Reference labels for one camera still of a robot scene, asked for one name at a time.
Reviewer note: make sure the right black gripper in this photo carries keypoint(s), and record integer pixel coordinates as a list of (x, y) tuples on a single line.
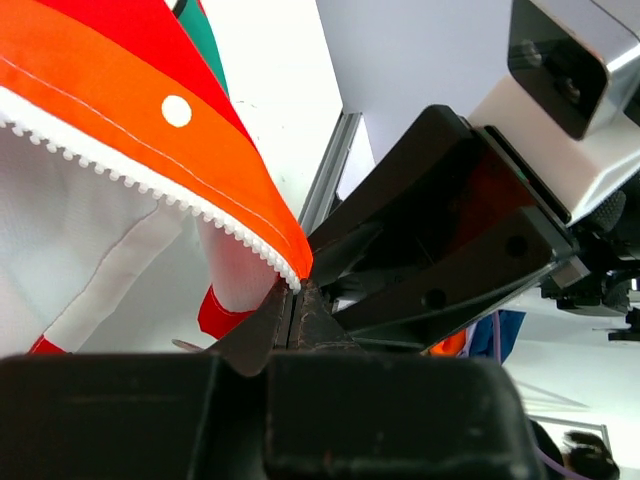
[(377, 224)]

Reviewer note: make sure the aluminium right side rail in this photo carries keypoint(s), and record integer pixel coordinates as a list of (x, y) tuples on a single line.
[(322, 193)]

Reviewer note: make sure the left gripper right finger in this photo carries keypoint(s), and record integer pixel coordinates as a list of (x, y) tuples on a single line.
[(335, 412)]

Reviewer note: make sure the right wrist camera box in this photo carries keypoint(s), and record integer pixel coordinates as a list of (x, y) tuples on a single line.
[(568, 104)]

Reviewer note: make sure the white red cartoon jacket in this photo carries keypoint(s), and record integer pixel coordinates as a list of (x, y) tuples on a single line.
[(116, 125)]

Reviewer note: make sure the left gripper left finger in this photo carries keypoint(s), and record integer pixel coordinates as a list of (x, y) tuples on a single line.
[(141, 416)]

